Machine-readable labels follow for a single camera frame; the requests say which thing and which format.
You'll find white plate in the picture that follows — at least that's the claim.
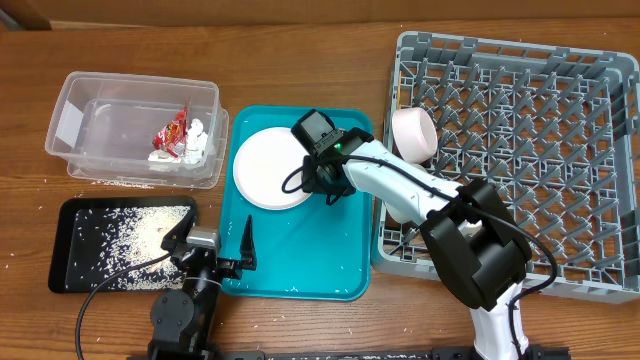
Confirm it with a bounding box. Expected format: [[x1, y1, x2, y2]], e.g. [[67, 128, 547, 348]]
[[233, 127, 310, 210]]

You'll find white napkin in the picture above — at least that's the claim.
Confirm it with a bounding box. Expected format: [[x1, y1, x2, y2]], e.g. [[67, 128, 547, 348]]
[[148, 118, 208, 164]]

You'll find red foil wrapper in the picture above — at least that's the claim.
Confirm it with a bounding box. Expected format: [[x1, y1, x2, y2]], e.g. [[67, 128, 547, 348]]
[[152, 106, 188, 158]]

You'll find pink bowl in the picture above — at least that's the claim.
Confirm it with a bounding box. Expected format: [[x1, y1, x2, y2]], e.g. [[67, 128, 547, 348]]
[[391, 107, 438, 164]]

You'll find grey bowl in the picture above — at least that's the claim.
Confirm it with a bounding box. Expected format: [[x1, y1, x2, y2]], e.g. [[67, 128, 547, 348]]
[[385, 202, 411, 224]]

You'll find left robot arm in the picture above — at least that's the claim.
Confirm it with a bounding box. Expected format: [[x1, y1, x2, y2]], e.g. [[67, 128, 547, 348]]
[[74, 209, 257, 359]]

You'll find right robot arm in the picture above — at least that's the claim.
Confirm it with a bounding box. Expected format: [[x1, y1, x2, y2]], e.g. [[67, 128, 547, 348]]
[[291, 109, 558, 359]]

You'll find grey dishwasher rack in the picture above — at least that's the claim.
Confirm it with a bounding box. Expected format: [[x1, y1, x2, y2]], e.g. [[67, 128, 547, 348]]
[[388, 31, 639, 304]]

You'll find spilled rice pile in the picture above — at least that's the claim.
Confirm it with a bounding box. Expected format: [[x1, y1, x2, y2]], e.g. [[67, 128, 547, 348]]
[[64, 205, 191, 292]]

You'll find teal serving tray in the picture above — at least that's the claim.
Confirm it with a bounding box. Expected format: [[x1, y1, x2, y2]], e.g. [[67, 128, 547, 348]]
[[218, 104, 375, 302]]

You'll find black tray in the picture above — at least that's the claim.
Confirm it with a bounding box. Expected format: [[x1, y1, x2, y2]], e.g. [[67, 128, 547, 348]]
[[48, 196, 197, 293]]

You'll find clear plastic bin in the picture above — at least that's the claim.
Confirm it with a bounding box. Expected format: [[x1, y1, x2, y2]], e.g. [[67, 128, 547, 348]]
[[45, 72, 229, 189]]

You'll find black rail at bottom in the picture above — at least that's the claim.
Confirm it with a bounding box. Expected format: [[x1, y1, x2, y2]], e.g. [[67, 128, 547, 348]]
[[214, 347, 571, 360]]

